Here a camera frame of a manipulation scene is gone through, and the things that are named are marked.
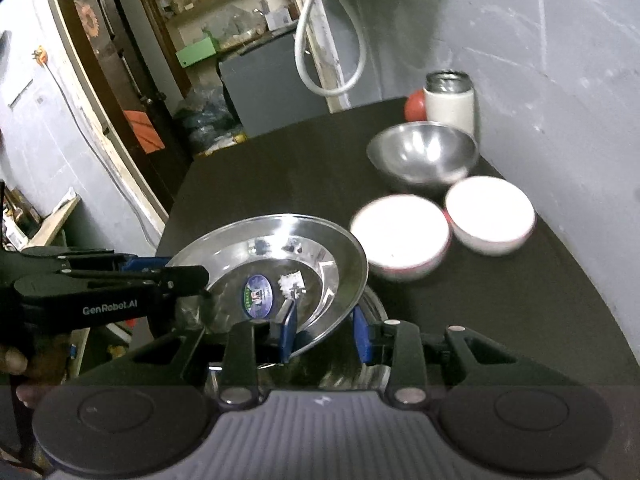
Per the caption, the steel plate with sticker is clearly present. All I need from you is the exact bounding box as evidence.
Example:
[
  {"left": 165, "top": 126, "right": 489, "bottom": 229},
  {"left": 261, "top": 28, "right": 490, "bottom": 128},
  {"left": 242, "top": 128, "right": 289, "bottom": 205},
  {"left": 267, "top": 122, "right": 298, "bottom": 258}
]
[{"left": 169, "top": 214, "right": 369, "bottom": 356}]

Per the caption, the deep steel bowl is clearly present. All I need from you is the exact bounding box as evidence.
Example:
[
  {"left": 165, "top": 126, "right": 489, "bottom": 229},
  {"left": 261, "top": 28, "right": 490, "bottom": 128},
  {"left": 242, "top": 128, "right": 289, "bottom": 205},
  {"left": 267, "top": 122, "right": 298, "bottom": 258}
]
[{"left": 367, "top": 122, "right": 480, "bottom": 196}]

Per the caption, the orange crate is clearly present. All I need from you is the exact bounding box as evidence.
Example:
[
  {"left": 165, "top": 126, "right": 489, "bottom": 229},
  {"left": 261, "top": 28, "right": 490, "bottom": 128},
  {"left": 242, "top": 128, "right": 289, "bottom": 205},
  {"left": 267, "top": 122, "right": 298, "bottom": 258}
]
[{"left": 124, "top": 110, "right": 165, "bottom": 154}]

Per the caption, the operator hand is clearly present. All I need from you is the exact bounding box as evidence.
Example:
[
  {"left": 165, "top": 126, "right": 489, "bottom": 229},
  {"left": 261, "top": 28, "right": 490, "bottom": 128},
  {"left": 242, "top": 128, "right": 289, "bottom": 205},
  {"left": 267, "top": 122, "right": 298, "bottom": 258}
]
[{"left": 0, "top": 348, "right": 60, "bottom": 408}]

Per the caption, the white steel thermos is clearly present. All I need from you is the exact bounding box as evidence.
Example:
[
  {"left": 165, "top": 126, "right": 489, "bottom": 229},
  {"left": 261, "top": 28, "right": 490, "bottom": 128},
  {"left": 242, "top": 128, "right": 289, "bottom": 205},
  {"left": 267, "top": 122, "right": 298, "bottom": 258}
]
[{"left": 423, "top": 70, "right": 475, "bottom": 138}]

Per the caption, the white hose loop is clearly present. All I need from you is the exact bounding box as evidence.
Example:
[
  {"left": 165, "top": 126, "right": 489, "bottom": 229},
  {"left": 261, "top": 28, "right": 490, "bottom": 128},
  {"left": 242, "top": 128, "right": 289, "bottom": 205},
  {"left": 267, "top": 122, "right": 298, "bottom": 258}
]
[{"left": 294, "top": 0, "right": 368, "bottom": 98}]

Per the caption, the steel plate under gripper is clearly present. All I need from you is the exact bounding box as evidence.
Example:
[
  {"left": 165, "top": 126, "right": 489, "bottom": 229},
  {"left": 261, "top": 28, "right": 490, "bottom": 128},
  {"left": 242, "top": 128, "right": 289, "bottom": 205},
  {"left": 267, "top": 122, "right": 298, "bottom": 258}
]
[{"left": 204, "top": 284, "right": 392, "bottom": 396}]

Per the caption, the red ball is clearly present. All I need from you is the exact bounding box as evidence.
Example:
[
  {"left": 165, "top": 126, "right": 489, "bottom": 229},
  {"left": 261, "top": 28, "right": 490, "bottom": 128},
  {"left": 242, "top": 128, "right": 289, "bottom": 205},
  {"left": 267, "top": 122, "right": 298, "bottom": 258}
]
[{"left": 404, "top": 89, "right": 426, "bottom": 122}]

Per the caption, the wooden side shelf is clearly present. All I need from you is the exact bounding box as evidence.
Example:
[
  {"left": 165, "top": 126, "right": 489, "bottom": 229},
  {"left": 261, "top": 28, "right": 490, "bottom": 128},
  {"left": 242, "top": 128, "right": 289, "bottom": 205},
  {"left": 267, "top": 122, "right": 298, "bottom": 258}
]
[{"left": 2, "top": 188, "right": 80, "bottom": 252}]

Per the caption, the white bowl red rim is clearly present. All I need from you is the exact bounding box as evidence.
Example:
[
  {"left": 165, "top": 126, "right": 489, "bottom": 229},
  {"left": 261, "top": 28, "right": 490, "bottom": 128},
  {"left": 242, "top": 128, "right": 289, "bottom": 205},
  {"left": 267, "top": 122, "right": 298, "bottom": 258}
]
[
  {"left": 444, "top": 176, "right": 537, "bottom": 257},
  {"left": 349, "top": 194, "right": 452, "bottom": 282}
]

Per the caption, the green box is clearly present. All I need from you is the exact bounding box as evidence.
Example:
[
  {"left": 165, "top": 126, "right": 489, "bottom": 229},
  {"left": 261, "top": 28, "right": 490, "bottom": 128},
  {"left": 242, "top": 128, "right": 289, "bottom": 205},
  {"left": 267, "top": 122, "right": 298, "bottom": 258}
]
[{"left": 176, "top": 36, "right": 219, "bottom": 67}]

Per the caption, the wooden shelf unit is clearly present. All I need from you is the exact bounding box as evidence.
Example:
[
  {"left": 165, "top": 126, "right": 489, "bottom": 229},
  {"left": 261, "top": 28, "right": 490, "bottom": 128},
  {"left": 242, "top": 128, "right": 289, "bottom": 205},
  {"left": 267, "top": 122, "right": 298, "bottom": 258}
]
[{"left": 140, "top": 0, "right": 298, "bottom": 96}]

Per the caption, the dark grey cabinet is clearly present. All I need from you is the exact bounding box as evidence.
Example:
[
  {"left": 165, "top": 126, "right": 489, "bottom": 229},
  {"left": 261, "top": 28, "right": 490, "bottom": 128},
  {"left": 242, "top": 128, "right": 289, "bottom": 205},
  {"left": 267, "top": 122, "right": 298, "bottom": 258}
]
[{"left": 219, "top": 32, "right": 329, "bottom": 138}]

